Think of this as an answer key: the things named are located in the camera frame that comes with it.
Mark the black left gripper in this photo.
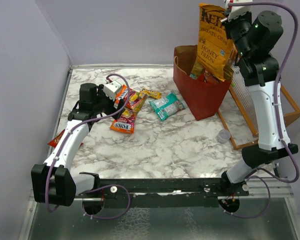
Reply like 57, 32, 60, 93
93, 84, 125, 119

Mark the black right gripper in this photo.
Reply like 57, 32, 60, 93
220, 7, 253, 60

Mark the yellow Kettle honey dijon bag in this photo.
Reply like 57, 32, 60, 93
196, 3, 234, 81

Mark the gold kettle chips bag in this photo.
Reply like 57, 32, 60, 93
189, 58, 235, 82

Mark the red Doritos chips bag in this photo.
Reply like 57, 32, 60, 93
204, 69, 220, 85

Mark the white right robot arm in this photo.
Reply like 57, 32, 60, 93
219, 10, 299, 196

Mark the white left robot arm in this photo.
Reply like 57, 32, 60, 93
31, 81, 125, 207

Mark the orange Fox's fruits candy bag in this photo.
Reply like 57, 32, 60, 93
114, 84, 147, 111

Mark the teal Fox's mint candy bag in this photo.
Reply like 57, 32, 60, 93
149, 91, 185, 121

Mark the red brown paper bag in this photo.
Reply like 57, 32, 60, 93
173, 45, 232, 121

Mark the yellow M&M's packet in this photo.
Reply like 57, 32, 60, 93
140, 88, 162, 100

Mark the small red snack packet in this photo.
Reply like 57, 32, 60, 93
47, 129, 84, 148

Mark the orange wooden rack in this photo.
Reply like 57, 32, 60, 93
217, 65, 300, 150

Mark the small purple lidded cup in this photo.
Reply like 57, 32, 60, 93
216, 129, 231, 144

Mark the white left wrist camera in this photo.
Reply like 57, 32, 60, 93
103, 80, 122, 101

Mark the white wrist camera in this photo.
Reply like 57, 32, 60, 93
103, 80, 122, 101
224, 0, 253, 22

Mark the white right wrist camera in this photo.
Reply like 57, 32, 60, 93
224, 0, 253, 22

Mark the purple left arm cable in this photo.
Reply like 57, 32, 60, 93
44, 73, 132, 221

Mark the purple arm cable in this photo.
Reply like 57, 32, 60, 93
44, 73, 132, 221
218, 1, 300, 220

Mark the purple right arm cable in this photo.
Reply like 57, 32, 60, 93
218, 1, 300, 220

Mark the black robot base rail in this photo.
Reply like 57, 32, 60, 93
75, 177, 249, 209

